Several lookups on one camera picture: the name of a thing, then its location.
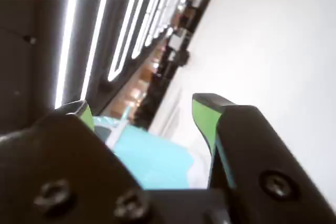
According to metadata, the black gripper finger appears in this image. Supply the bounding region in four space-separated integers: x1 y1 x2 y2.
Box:
0 100 158 224
192 93 336 224

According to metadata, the teal whale shaped bin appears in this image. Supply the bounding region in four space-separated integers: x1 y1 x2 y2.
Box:
93 108 211 190

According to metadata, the white ceiling light strip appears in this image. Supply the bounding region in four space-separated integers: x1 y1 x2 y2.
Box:
107 0 153 82
54 0 82 110
79 0 114 102
131 0 169 59

